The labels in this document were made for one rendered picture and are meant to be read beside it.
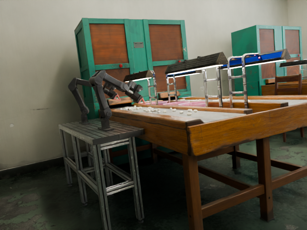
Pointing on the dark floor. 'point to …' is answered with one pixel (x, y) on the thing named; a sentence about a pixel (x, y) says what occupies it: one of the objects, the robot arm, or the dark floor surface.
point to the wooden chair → (289, 91)
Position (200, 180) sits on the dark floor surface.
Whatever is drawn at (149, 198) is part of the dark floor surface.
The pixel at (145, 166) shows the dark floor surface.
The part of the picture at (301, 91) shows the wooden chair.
